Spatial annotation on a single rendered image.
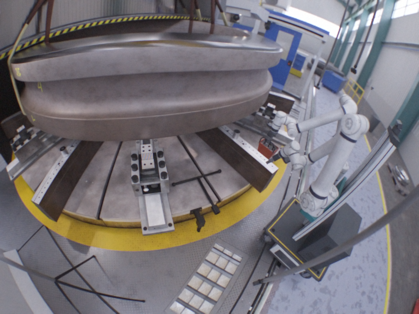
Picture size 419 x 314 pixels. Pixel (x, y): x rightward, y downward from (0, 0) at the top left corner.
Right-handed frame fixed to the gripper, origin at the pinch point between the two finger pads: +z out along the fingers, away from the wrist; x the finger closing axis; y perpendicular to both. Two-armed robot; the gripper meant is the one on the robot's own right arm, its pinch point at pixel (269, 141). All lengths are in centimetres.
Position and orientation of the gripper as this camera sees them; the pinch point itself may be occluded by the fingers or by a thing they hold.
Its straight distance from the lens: 183.9
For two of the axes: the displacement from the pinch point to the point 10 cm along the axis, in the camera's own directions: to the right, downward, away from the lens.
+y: 6.5, 6.1, -4.6
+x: 7.4, -3.8, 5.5
